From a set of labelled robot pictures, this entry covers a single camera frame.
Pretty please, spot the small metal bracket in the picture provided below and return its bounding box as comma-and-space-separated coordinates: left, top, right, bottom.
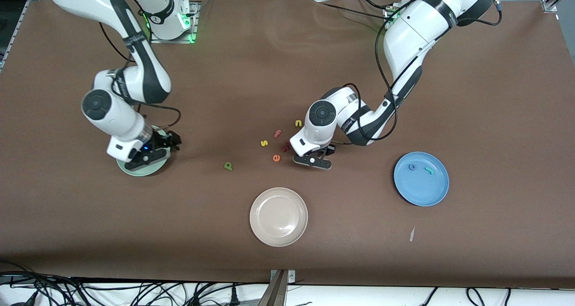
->
270, 269, 296, 283

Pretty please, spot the blue plate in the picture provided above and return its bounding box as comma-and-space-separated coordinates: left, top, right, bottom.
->
394, 151, 450, 207

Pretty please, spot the black table cable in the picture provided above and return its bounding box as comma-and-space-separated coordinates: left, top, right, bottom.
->
353, 0, 396, 10
314, 0, 389, 19

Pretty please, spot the brown table cover sheet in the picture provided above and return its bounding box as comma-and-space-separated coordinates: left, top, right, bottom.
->
0, 0, 575, 289

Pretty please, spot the beige plate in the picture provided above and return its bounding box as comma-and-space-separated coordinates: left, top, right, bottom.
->
249, 187, 309, 247

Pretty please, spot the aluminium profile beam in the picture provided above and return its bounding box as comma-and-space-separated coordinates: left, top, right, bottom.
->
257, 270, 288, 306

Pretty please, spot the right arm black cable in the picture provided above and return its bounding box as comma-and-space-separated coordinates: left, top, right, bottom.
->
98, 21, 182, 131

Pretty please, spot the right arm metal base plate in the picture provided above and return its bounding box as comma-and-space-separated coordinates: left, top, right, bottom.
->
149, 0, 199, 44

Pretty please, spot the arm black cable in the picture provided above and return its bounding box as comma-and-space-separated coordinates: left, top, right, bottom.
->
332, 0, 503, 146
98, 21, 182, 131

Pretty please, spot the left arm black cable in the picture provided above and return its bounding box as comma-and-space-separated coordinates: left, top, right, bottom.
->
332, 0, 503, 146

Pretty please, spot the green plate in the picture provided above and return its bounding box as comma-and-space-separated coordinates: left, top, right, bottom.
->
116, 125, 172, 177

